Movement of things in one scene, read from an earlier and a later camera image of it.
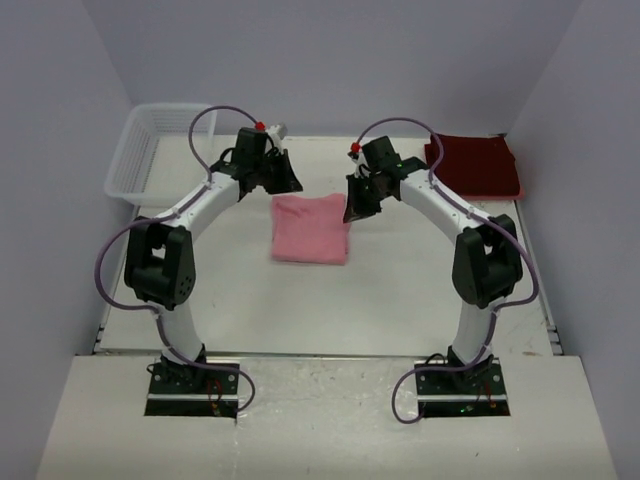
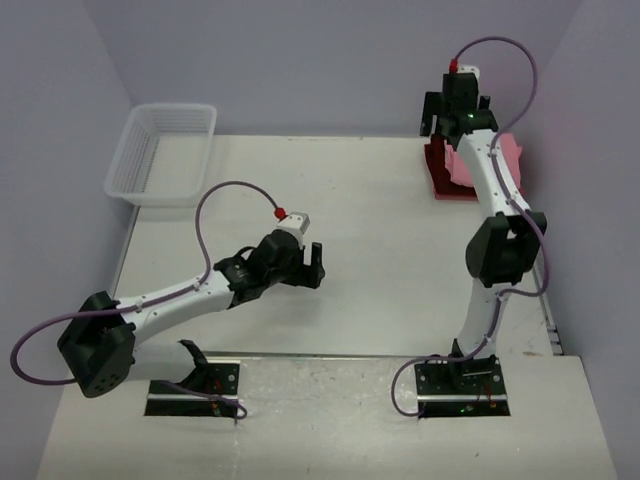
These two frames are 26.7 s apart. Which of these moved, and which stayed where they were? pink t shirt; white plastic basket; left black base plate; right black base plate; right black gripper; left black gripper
Moved: right black gripper; left black gripper; pink t shirt
Stayed: white plastic basket; right black base plate; left black base plate
